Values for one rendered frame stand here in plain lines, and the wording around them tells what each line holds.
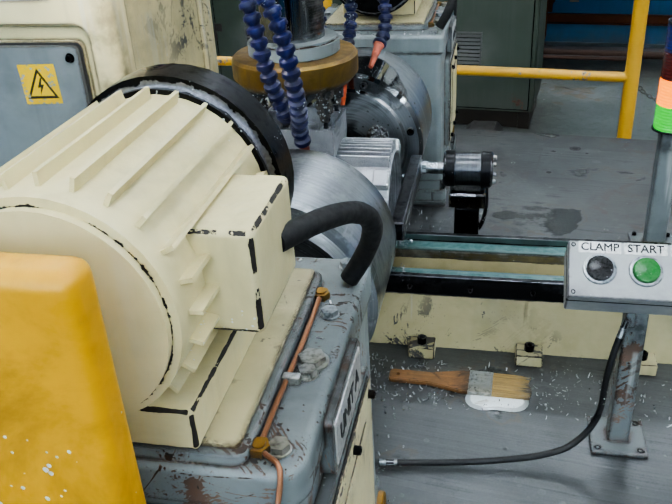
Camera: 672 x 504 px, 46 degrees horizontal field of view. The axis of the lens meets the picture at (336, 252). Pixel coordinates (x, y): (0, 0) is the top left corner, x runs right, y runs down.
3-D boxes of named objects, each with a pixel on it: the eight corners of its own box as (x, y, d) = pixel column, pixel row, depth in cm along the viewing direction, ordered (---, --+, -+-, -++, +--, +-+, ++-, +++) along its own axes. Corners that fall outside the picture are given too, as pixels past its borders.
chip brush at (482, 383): (386, 387, 115) (386, 382, 115) (392, 366, 119) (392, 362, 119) (531, 402, 110) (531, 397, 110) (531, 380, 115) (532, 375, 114)
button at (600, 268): (584, 283, 90) (586, 278, 89) (585, 259, 92) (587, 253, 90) (612, 285, 90) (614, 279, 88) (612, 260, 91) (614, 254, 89)
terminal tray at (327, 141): (255, 176, 117) (250, 130, 113) (274, 149, 126) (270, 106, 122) (334, 178, 114) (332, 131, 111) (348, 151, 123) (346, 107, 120)
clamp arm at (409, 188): (407, 170, 134) (386, 241, 112) (407, 154, 133) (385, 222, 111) (428, 171, 133) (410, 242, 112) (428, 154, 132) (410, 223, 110)
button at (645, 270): (630, 286, 89) (633, 280, 88) (630, 261, 91) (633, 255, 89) (658, 287, 89) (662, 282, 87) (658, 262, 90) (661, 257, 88)
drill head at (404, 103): (273, 229, 136) (258, 88, 124) (323, 143, 171) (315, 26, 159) (417, 235, 131) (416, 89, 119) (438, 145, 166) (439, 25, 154)
